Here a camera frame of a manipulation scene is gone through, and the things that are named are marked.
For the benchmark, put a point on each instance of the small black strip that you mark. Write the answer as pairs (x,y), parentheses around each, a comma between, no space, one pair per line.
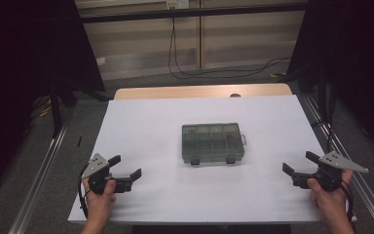
(79,141)

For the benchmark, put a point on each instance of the white table sheet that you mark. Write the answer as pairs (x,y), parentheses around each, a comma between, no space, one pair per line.
(136,123)

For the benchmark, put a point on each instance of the person's left hand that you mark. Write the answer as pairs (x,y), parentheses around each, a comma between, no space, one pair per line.
(99,206)

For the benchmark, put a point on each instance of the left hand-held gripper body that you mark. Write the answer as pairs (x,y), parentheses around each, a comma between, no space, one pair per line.
(94,165)

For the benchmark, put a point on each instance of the person's right hand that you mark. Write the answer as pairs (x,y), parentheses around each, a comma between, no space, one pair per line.
(331,206)

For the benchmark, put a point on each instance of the metal floor rail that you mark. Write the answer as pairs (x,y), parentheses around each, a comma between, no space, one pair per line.
(39,182)
(370,201)

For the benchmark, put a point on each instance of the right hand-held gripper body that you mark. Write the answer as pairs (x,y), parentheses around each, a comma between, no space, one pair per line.
(332,161)

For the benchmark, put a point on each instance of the black horizontal bar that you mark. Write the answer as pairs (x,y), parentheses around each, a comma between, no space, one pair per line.
(207,12)

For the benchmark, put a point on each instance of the black curtain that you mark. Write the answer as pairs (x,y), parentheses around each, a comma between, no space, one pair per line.
(354,48)
(19,65)

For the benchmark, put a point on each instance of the black stand pole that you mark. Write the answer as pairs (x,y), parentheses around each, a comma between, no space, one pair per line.
(322,97)

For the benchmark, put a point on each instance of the clear grey compartment box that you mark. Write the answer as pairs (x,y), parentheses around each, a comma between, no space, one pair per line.
(212,143)

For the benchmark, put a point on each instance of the small white box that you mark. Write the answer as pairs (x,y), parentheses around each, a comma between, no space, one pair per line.
(100,61)

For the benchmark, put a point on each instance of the black stand leg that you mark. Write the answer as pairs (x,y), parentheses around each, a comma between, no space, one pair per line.
(56,110)

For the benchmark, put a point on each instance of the small yellow object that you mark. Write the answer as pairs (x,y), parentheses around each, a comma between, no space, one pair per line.
(277,75)

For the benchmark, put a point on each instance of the white wall socket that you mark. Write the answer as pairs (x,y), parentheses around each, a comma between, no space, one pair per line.
(178,4)

